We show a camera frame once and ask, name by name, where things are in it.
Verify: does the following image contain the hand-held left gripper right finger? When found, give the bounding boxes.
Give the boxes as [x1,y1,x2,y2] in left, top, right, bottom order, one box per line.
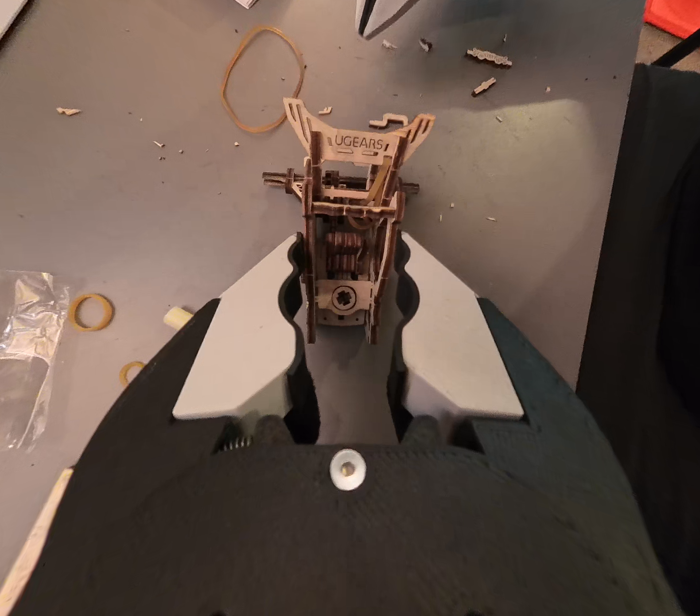
[387,232,525,445]

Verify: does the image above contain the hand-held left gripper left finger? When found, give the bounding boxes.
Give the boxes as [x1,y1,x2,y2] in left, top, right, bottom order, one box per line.
[172,233,320,444]

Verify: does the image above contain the wooden mechanical model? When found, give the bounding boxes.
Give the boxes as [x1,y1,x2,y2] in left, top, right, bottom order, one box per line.
[261,97,435,346]

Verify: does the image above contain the clear plastic parts bag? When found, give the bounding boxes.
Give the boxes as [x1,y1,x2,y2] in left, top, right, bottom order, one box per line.
[0,270,71,452]

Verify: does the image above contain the large tan rubber band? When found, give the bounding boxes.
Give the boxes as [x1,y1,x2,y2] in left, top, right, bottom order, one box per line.
[221,26,306,133]

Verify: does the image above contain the wooden parts sheet gear wheels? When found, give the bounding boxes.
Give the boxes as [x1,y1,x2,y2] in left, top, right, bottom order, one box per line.
[0,467,74,595]

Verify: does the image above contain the long notched wooden bar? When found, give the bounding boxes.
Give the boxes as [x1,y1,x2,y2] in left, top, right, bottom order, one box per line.
[466,47,513,67]

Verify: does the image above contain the small yellow rubber band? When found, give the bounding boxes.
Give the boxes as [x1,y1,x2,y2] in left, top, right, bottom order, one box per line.
[69,293,114,331]

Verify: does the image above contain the black stand pole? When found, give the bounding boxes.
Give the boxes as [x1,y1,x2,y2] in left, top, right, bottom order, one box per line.
[653,28,700,67]

